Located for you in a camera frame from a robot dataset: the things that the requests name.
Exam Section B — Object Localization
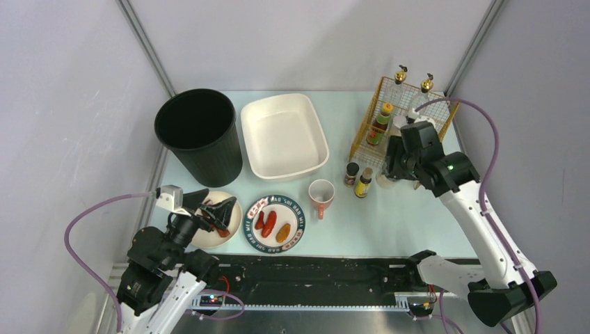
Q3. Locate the dark brown small bottle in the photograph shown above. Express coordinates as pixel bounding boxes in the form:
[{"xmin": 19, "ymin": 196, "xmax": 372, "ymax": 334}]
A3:
[{"xmin": 344, "ymin": 162, "xmax": 360, "ymax": 187}]

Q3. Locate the brown meat piece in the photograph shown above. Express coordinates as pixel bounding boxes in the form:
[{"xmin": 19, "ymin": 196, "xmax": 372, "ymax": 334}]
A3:
[{"xmin": 216, "ymin": 228, "xmax": 231, "ymax": 238}]

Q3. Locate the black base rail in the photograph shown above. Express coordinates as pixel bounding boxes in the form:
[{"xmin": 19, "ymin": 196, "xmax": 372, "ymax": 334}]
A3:
[{"xmin": 205, "ymin": 254, "xmax": 431, "ymax": 308}]

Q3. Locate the orange ceramic mug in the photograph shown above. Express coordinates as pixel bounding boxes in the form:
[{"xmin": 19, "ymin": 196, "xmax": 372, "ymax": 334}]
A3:
[{"xmin": 308, "ymin": 179, "xmax": 335, "ymax": 220}]

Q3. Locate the black ribbed trash bin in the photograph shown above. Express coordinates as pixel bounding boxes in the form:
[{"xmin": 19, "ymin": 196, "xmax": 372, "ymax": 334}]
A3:
[{"xmin": 154, "ymin": 88, "xmax": 243, "ymax": 188}]

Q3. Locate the left electronics board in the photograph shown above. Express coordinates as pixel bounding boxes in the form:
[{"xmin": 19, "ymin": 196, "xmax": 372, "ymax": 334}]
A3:
[{"xmin": 198, "ymin": 294, "xmax": 225, "ymax": 308}]

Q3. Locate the red label sauce bottle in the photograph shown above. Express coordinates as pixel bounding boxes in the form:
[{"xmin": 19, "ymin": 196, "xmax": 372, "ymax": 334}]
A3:
[{"xmin": 366, "ymin": 102, "xmax": 394, "ymax": 146}]

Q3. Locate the right electronics board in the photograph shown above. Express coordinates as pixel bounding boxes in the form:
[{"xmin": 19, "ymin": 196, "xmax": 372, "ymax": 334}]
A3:
[{"xmin": 408, "ymin": 301, "xmax": 436, "ymax": 317}]

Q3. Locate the large red sausage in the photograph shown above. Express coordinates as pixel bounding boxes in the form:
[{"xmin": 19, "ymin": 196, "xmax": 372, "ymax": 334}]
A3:
[{"xmin": 261, "ymin": 210, "xmax": 277, "ymax": 238}]

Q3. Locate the electronics board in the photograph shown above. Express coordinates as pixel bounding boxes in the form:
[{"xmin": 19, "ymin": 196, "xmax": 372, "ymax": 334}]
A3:
[
  {"xmin": 408, "ymin": 301, "xmax": 436, "ymax": 317},
  {"xmin": 198, "ymin": 294, "xmax": 225, "ymax": 308}
]

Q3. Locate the orange sausage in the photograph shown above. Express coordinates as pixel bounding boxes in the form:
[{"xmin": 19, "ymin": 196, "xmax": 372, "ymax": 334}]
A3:
[{"xmin": 276, "ymin": 223, "xmax": 291, "ymax": 244}]

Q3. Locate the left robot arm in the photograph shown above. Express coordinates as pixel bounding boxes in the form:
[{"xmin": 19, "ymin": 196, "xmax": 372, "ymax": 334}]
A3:
[{"xmin": 116, "ymin": 185, "xmax": 237, "ymax": 333}]

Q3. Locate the green rimmed patterned plate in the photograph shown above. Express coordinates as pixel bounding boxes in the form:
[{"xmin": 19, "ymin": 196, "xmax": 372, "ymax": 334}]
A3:
[{"xmin": 243, "ymin": 195, "xmax": 305, "ymax": 254}]

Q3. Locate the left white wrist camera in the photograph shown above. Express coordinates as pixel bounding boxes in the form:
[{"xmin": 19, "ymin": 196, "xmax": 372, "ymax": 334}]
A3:
[{"xmin": 155, "ymin": 184, "xmax": 183, "ymax": 214}]

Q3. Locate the small bottle tan cap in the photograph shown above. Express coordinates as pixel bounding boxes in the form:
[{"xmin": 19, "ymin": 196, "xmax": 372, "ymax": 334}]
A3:
[{"xmin": 354, "ymin": 167, "xmax": 373, "ymax": 198}]

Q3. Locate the white rectangular tub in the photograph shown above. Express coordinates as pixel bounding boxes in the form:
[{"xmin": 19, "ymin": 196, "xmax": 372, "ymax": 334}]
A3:
[{"xmin": 240, "ymin": 93, "xmax": 330, "ymax": 182}]

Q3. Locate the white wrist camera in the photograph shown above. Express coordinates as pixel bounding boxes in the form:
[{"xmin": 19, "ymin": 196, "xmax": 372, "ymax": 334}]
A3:
[
  {"xmin": 155, "ymin": 184, "xmax": 183, "ymax": 214},
  {"xmin": 402, "ymin": 109, "xmax": 436, "ymax": 129}
]

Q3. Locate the jar with black lid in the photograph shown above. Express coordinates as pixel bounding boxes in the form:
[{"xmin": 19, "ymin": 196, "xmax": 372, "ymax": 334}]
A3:
[{"xmin": 376, "ymin": 170, "xmax": 398, "ymax": 189}]

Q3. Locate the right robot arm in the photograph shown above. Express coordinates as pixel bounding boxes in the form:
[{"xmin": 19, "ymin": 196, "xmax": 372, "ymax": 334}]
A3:
[{"xmin": 383, "ymin": 121, "xmax": 557, "ymax": 327}]

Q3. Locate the glass oil bottle gold spout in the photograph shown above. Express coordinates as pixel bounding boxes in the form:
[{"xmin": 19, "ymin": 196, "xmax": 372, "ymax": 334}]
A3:
[{"xmin": 388, "ymin": 65, "xmax": 408, "ymax": 111}]

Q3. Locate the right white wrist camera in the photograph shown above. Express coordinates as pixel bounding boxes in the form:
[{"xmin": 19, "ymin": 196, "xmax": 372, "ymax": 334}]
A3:
[{"xmin": 402, "ymin": 109, "xmax": 436, "ymax": 129}]

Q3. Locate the cream plate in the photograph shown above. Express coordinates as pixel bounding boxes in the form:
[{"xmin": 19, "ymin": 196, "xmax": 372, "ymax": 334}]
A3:
[{"xmin": 191, "ymin": 191, "xmax": 243, "ymax": 249}]

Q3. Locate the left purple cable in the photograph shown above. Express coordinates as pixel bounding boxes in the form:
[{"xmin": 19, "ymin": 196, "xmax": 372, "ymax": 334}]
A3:
[{"xmin": 63, "ymin": 192, "xmax": 158, "ymax": 334}]

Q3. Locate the yellow wire basket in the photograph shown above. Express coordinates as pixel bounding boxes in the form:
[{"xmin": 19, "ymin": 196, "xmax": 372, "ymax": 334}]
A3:
[{"xmin": 349, "ymin": 77, "xmax": 443, "ymax": 170}]

